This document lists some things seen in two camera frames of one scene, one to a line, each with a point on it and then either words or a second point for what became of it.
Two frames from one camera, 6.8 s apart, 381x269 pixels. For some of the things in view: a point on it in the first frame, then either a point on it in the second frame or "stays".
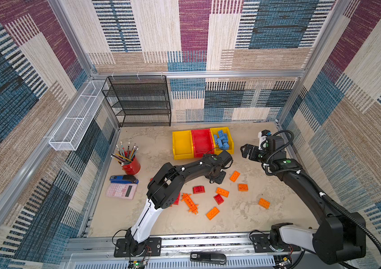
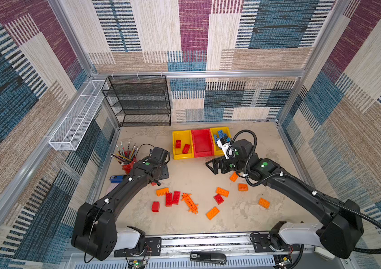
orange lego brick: [235, 176] stays
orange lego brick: [213, 213] stays
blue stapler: [125, 179] stays
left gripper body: [219, 180] to [165, 174]
